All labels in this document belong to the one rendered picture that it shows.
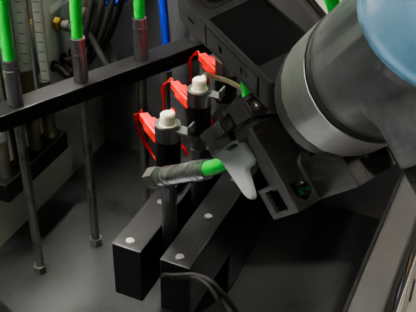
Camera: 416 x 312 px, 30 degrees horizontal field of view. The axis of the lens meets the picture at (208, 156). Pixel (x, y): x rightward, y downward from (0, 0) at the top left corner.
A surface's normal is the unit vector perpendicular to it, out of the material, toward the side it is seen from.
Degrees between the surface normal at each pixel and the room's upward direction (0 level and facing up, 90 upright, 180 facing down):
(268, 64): 15
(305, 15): 90
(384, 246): 0
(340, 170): 103
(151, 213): 0
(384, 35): 93
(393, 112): 94
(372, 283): 0
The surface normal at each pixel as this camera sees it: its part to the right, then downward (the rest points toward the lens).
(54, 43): 0.91, 0.25
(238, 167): -0.84, 0.45
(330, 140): -0.51, 0.82
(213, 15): -0.04, -0.64
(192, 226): 0.01, -0.81
